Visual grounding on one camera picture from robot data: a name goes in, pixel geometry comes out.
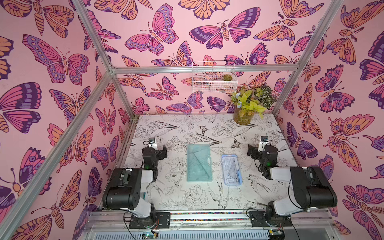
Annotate green transparent ruler set pouch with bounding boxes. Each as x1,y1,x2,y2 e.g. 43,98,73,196
187,144,213,183

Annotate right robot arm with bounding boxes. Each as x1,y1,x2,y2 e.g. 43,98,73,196
247,144,338,227

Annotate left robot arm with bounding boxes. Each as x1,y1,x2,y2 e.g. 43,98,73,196
103,146,171,230

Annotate blue plastic geometry case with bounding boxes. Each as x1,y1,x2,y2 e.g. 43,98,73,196
221,155,243,186

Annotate potted green leafy plant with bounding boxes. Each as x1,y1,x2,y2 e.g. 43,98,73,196
231,85,276,125

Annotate small succulent in basket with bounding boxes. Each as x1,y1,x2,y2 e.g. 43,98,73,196
222,74,233,82

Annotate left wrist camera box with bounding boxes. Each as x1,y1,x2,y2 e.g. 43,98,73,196
149,138,158,150

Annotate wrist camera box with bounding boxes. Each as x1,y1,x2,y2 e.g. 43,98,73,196
149,138,158,150
258,136,269,152

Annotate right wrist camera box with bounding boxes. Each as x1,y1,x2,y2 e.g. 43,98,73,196
258,136,269,152

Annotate white wire wall basket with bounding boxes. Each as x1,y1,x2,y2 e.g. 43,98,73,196
191,65,238,94

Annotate aluminium frame struts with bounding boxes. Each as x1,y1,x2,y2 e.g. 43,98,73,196
1,1,343,240

